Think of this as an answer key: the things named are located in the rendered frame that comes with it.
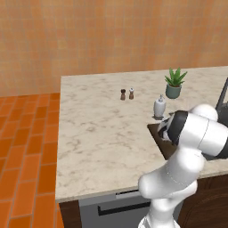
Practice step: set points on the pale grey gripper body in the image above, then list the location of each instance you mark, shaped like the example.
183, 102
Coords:
163, 128

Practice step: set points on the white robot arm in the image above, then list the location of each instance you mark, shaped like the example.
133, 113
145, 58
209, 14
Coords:
190, 166

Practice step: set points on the white soap dispenser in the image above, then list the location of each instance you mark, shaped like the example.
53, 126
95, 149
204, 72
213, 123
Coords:
159, 107

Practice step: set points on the green plant in teal pot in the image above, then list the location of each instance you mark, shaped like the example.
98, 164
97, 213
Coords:
174, 86

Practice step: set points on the brown salt shaker white top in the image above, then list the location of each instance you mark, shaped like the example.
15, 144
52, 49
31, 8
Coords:
131, 93

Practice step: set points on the brown pepper shaker dark top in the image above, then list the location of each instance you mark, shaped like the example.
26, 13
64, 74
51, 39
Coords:
123, 95

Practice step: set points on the dark grey sink tap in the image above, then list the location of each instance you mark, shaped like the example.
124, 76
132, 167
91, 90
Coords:
222, 99

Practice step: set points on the dark wood cupboard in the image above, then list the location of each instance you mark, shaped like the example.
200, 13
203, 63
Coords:
70, 214
207, 201

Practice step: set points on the grey dishwasher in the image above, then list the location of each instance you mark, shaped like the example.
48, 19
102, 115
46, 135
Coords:
118, 210

